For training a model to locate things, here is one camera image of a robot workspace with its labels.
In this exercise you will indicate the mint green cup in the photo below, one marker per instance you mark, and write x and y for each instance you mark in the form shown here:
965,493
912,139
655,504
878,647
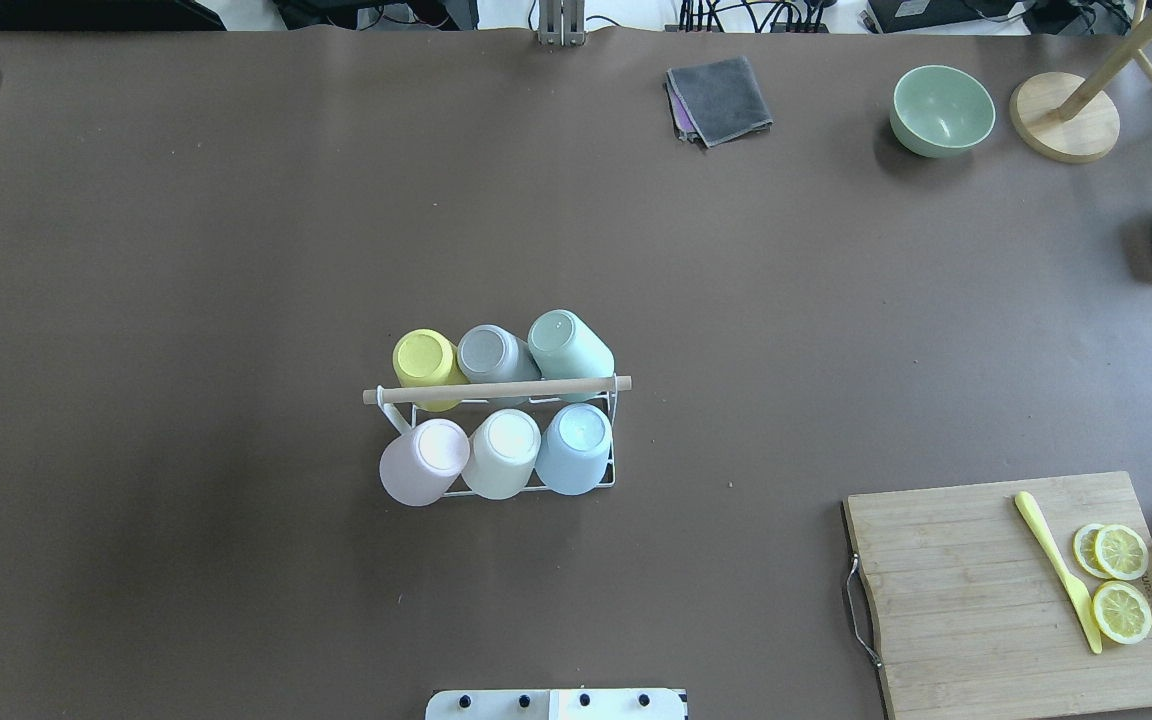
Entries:
565,347

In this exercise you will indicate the pink cup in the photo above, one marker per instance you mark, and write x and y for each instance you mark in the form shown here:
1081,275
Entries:
418,468

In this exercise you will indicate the light blue cup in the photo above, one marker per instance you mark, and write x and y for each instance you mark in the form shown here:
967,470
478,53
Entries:
575,450

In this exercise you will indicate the grey cup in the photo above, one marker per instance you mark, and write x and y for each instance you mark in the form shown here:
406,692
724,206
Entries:
490,354

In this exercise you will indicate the white cream cup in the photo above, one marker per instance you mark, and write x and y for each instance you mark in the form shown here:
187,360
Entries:
503,453

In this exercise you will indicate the yellow cup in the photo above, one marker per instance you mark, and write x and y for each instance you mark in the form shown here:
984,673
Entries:
426,358

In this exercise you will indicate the purple folded cloth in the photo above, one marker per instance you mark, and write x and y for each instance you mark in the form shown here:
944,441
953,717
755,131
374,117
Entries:
684,128

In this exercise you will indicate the grey folded cloth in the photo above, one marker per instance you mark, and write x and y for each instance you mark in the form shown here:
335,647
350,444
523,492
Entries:
722,98

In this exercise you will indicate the green bowl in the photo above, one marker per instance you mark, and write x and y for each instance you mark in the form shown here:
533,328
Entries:
940,112

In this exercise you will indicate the yellow plastic knife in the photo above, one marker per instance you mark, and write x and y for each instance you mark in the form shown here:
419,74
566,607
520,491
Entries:
1075,589

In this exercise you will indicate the bamboo cutting board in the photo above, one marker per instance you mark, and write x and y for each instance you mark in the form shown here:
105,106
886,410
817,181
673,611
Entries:
969,620

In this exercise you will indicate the lemon slice lower back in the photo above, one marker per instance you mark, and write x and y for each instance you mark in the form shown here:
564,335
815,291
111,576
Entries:
1083,548

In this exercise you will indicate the lemon slice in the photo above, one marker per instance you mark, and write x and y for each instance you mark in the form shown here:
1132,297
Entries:
1083,548
1121,553
1121,612

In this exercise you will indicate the wooden mug tree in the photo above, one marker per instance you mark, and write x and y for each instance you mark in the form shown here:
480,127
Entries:
1069,118

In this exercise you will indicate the lemon slice lower front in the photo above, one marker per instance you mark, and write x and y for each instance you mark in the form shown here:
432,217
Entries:
1121,553

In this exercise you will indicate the lemon slice upper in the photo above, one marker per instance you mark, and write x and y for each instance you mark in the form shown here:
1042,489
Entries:
1121,612

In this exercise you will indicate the white wire cup rack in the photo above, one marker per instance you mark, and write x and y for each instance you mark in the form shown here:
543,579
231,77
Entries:
402,405

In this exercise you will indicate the aluminium frame post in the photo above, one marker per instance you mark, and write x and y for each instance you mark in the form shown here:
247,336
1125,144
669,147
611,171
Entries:
561,22

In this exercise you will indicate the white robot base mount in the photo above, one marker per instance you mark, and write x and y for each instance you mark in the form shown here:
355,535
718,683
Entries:
559,703

